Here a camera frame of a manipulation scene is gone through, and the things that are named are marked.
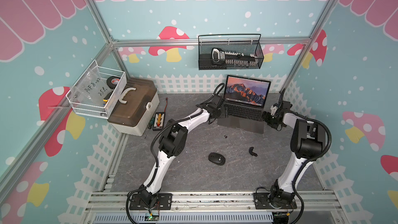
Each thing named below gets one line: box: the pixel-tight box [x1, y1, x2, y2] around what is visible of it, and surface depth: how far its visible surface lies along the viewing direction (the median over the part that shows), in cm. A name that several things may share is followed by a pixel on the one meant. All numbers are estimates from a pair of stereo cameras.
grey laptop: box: [217, 74, 272, 135], surface depth 110 cm
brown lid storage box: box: [107, 78, 161, 137], surface depth 94 cm
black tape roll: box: [106, 75, 121, 90], surface depth 81 cm
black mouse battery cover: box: [248, 146, 259, 158], surface depth 93 cm
